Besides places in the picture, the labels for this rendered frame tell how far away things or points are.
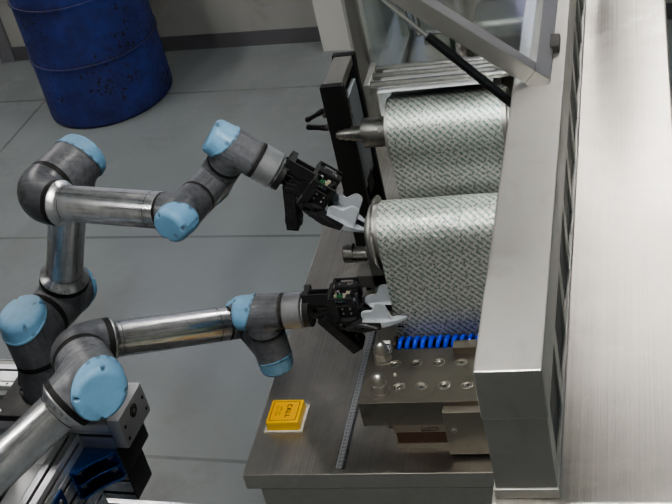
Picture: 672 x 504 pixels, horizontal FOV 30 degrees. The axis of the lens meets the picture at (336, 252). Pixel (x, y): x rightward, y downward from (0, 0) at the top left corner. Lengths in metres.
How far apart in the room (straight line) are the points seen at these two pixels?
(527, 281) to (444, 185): 1.03
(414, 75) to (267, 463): 0.85
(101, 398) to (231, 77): 3.86
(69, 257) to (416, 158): 0.85
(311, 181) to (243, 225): 2.56
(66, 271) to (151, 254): 2.05
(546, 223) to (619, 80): 0.81
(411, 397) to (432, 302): 0.20
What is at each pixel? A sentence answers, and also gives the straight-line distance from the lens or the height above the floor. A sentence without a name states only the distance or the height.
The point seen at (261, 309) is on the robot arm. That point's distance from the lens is 2.56.
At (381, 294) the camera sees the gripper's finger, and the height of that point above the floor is 1.12.
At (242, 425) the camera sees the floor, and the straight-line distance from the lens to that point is 4.06.
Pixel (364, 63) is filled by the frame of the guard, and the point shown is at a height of 1.14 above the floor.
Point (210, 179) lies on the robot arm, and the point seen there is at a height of 1.41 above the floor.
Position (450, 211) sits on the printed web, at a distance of 2.41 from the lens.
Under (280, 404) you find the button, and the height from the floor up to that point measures 0.92.
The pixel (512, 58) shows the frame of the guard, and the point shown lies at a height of 1.71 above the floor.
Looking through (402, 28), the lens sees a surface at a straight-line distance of 3.35.
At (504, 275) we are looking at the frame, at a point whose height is 1.65.
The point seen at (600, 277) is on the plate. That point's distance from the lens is 1.97.
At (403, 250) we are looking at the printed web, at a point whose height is 1.25.
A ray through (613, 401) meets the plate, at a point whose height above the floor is 1.44.
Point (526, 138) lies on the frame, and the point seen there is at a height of 1.65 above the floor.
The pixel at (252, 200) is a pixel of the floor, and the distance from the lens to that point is 5.14.
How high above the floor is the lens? 2.63
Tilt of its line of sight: 34 degrees down
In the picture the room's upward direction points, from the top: 14 degrees counter-clockwise
